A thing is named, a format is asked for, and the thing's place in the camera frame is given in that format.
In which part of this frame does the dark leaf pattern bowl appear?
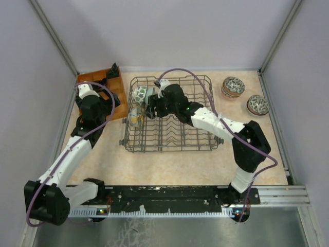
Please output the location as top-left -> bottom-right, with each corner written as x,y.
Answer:
223,77 -> 245,95

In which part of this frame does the green leaf pattern bowl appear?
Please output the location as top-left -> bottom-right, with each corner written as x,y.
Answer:
132,86 -> 148,105

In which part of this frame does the green striped bowl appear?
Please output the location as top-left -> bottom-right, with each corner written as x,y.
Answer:
144,87 -> 155,105

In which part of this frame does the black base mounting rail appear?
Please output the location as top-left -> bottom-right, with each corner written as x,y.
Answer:
90,186 -> 260,222

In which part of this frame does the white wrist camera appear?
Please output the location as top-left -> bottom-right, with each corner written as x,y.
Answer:
154,79 -> 171,98
78,83 -> 97,99

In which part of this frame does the grey wire dish rack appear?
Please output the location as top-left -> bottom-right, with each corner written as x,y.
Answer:
119,75 -> 224,153

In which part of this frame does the wooden compartment tray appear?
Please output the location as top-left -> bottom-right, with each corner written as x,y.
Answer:
77,67 -> 128,120

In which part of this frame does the blue rose pattern bowl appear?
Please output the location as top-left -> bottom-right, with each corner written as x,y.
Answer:
247,109 -> 268,117

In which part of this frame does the pink floral bowl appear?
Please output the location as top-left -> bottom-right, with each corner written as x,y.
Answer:
247,95 -> 270,113

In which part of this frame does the dark green folded tie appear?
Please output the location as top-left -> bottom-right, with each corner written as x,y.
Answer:
106,63 -> 120,79

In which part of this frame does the yellow blue swirl bowl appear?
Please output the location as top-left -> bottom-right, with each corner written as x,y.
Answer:
128,106 -> 144,129

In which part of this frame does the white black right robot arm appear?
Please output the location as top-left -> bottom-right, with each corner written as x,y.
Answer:
145,84 -> 271,204

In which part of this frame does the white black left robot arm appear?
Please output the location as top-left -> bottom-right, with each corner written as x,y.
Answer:
24,81 -> 120,227

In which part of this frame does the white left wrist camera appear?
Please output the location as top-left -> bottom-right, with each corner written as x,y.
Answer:
78,83 -> 97,99

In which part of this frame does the orange flower green leaf bowl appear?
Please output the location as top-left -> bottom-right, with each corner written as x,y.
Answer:
221,87 -> 243,100

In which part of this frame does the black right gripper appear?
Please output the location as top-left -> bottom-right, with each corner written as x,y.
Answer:
144,93 -> 178,120

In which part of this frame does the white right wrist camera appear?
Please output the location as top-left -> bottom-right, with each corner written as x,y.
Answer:
154,79 -> 171,98

